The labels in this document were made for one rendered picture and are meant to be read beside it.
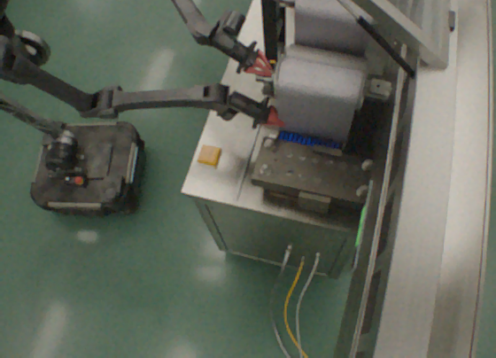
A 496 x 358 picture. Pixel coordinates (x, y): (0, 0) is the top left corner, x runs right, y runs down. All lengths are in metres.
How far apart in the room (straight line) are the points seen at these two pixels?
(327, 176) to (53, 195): 1.64
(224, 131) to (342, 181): 0.50
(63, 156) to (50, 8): 1.80
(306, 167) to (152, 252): 1.31
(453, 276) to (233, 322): 1.57
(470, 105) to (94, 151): 2.00
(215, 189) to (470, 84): 0.90
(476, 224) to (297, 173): 0.64
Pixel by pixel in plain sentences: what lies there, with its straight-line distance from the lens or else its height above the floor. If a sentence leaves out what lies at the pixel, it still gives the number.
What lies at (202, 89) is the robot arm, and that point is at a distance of 1.39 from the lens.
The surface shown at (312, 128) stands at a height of 1.08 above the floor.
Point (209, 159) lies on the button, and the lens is 1.59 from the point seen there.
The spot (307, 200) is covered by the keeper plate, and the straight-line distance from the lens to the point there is 1.42.
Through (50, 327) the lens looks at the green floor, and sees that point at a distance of 2.66.
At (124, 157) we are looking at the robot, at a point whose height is 0.24.
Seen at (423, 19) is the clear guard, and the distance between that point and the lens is 0.93.
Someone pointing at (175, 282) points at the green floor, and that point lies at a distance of 2.43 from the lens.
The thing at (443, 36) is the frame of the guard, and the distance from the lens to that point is 0.94.
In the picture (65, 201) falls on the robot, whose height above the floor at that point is 0.24.
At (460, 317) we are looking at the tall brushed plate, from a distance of 0.96.
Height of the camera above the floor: 2.33
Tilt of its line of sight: 65 degrees down
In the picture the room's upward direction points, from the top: 11 degrees counter-clockwise
